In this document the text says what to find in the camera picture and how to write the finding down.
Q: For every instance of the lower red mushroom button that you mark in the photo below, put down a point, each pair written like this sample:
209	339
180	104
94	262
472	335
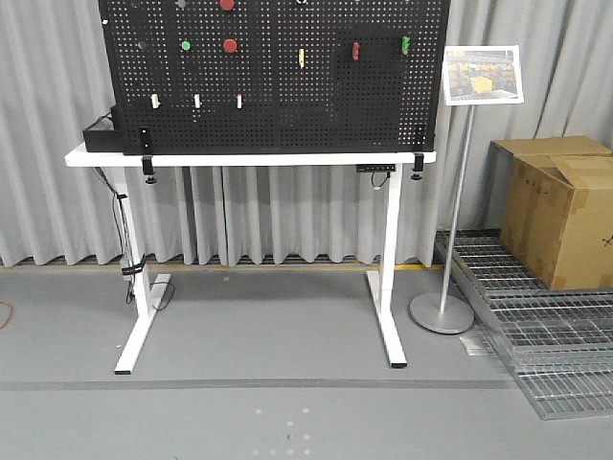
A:
230	45

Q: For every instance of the red mushroom button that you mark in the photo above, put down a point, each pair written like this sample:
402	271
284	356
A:
227	5
230	45

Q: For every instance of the upper red mushroom button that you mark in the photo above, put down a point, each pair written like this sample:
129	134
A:
227	5

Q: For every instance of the desk control panel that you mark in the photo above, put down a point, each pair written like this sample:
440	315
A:
376	168

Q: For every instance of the right black clamp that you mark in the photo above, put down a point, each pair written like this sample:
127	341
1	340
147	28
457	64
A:
418	166

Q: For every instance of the black clamp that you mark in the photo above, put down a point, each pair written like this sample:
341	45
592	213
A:
418	166
146	160

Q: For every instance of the white standing desk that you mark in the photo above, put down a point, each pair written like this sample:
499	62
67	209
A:
149	294

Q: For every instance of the black perforated pegboard panel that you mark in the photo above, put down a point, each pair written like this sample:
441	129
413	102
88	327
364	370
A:
334	104

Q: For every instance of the left black clamp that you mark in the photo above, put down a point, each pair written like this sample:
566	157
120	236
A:
146	160

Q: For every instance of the black box on desk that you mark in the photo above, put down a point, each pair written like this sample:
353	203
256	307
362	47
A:
105	134

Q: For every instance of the brown cardboard box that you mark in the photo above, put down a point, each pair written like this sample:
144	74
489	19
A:
558	216

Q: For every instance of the metal floor grating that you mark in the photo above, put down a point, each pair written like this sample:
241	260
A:
556	344

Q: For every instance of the red toggle switch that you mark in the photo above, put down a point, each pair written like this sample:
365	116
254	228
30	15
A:
355	51

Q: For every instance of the white yellow rocker switch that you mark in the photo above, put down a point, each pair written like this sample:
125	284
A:
155	101

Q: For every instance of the green toggle switch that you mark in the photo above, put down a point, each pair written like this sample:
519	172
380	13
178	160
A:
405	45

